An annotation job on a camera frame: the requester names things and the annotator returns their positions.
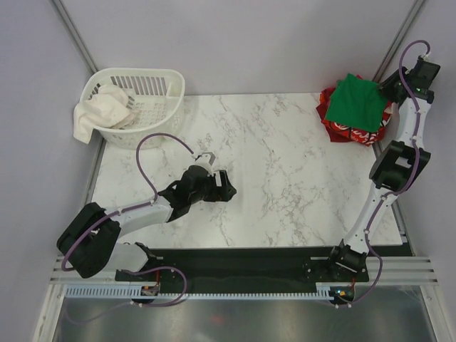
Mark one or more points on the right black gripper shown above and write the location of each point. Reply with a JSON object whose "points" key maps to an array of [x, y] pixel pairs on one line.
{"points": [[386, 87]]}

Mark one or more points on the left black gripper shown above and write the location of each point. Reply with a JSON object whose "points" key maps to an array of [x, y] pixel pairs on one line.
{"points": [[222, 193]]}

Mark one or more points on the green t-shirt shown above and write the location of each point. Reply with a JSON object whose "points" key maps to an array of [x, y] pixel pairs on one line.
{"points": [[357, 103]]}

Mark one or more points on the white cream t-shirt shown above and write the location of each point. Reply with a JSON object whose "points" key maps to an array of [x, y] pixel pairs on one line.
{"points": [[106, 109]]}

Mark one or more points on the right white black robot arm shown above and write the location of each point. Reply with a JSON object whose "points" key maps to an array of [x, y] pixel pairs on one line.
{"points": [[394, 171]]}

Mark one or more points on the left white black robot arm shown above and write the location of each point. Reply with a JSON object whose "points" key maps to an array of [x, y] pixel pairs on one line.
{"points": [[90, 244]]}

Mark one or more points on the red printed folded t-shirt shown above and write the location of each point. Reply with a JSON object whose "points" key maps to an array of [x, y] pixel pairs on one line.
{"points": [[341, 133]]}

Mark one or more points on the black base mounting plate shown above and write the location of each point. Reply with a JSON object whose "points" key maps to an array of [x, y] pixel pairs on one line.
{"points": [[237, 269]]}

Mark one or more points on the white plastic laundry basket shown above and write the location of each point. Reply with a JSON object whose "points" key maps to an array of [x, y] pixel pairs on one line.
{"points": [[154, 95]]}

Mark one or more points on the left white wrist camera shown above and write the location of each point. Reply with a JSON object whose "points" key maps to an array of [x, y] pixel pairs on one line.
{"points": [[206, 161]]}

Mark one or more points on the right aluminium frame post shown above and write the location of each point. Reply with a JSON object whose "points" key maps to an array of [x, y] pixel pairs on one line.
{"points": [[403, 31]]}

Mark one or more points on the aluminium frame post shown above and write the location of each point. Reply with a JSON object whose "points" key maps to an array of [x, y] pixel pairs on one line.
{"points": [[74, 34], [403, 31]]}

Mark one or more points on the white slotted cable duct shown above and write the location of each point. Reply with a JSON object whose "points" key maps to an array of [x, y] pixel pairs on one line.
{"points": [[136, 291]]}

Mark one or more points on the left aluminium frame post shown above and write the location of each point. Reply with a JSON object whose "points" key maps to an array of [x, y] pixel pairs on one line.
{"points": [[74, 34]]}

